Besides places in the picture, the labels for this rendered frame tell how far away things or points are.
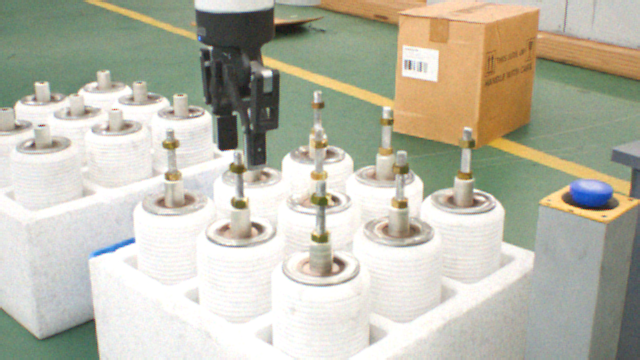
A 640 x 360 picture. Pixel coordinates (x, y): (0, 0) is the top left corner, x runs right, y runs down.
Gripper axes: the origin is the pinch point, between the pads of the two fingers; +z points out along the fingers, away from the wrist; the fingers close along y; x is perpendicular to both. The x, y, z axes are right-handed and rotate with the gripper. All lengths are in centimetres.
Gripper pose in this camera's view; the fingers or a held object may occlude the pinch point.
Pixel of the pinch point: (240, 146)
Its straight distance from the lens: 81.9
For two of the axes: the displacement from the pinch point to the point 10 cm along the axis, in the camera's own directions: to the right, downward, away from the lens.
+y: 5.0, 3.1, -8.1
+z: 0.1, 9.3, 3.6
